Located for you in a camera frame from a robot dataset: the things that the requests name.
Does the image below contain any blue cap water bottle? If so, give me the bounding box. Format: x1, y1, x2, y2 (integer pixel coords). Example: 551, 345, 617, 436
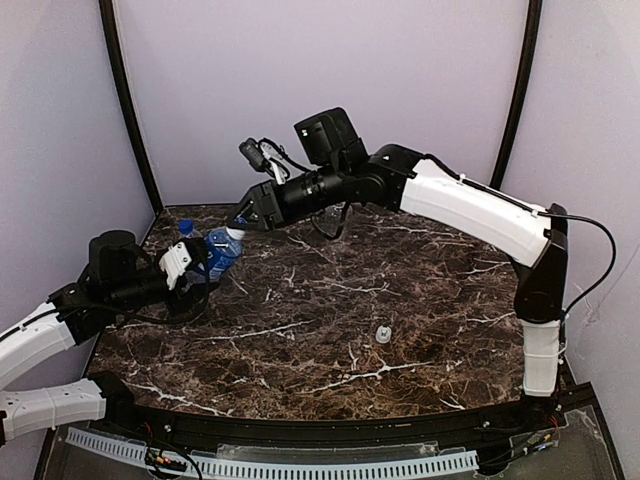
178, 219, 205, 277

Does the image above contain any white slotted cable duct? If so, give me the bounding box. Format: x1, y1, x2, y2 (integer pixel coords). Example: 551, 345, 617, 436
65, 427, 479, 479

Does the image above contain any black front table rail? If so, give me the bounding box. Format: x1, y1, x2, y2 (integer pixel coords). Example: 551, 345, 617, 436
90, 371, 594, 451

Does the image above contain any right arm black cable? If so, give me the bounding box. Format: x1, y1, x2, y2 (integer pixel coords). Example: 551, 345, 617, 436
547, 212, 617, 316

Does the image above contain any white cap water bottle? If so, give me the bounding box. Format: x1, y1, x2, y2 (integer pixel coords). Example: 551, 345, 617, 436
205, 227, 245, 282

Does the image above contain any left black frame post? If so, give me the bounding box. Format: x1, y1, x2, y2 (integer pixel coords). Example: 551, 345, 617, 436
98, 0, 164, 216

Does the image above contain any black frame post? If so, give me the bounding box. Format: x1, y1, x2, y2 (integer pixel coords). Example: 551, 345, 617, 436
490, 0, 543, 190
98, 0, 164, 216

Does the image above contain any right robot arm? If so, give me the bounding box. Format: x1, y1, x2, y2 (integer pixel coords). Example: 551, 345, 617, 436
226, 107, 568, 397

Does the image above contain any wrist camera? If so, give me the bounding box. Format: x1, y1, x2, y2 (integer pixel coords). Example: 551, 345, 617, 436
239, 138, 303, 185
158, 237, 208, 291

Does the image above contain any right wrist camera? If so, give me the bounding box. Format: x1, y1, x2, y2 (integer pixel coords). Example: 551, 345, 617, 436
239, 138, 303, 185

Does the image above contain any small circuit board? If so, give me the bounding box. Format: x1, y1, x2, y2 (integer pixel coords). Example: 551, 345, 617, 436
143, 448, 187, 473

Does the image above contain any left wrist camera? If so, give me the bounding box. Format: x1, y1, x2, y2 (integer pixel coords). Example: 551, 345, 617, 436
158, 237, 208, 291

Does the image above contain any right black frame post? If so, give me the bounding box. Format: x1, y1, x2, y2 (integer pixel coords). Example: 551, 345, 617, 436
490, 0, 543, 190

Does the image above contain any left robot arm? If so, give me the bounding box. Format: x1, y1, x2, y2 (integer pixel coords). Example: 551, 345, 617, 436
1, 230, 209, 443

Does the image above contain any clear bottle cap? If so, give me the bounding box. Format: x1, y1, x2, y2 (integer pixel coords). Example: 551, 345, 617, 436
375, 325, 392, 344

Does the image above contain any clear unlabeled plastic bottle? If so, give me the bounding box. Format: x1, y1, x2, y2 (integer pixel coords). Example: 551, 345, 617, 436
318, 202, 351, 240

